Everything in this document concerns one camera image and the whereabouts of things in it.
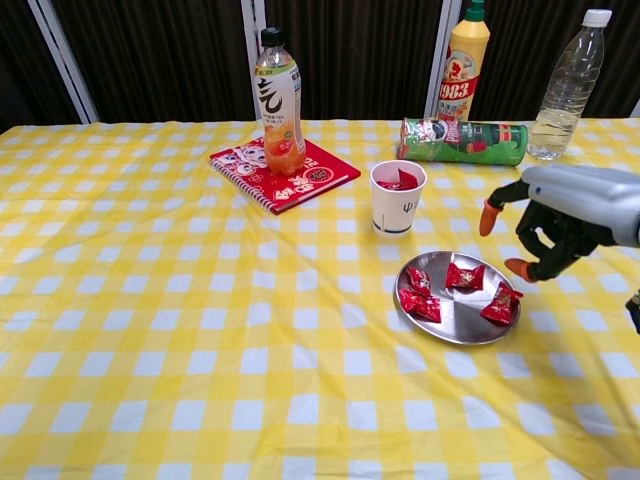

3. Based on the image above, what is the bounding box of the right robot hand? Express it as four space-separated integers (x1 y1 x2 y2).
478 165 640 284

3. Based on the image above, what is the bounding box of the white paper cup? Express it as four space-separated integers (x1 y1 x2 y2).
369 160 429 239

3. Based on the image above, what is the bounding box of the clear water bottle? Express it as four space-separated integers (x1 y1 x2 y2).
527 8 614 161

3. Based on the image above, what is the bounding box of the green chips can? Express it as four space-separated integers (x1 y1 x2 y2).
397 117 530 167

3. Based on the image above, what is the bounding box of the black curtain panel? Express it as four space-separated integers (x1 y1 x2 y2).
0 0 84 134
49 0 259 124
264 0 446 121
462 0 640 121

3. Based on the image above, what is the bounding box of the round steel plate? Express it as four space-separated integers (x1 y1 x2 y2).
393 251 522 346

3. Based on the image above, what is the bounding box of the yellow bottle green cap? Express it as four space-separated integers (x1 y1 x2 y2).
438 0 491 124

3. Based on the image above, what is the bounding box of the red spiral notebook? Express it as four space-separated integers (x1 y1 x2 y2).
208 138 362 216

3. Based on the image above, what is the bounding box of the orange tea drink bottle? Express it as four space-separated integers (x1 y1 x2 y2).
254 27 308 176

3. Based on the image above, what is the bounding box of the yellow white checked tablecloth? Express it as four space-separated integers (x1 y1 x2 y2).
0 117 640 480

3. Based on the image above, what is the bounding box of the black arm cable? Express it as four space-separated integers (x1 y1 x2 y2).
625 292 640 335

